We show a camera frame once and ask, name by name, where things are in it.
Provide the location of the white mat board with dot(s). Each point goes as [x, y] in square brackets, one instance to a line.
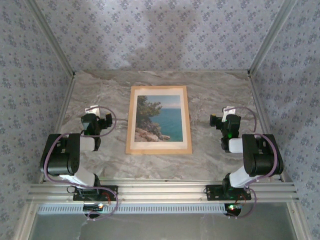
[183, 120]

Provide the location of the seaside photo print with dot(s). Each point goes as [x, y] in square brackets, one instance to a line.
[165, 120]

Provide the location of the light wooden picture frame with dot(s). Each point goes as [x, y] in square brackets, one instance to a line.
[160, 152]

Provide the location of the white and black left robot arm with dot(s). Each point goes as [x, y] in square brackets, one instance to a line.
[62, 155]

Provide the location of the small controller board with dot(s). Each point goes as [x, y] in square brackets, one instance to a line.
[233, 208]
[93, 207]

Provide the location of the grey metal panel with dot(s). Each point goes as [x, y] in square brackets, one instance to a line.
[160, 227]

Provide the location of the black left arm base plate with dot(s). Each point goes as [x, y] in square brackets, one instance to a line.
[112, 188]

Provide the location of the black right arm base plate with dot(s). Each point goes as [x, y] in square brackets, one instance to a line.
[212, 192]

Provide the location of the aluminium mounting rail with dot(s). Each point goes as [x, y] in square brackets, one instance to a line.
[160, 191]

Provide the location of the aluminium corner post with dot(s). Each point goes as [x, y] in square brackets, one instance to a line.
[51, 37]
[271, 37]

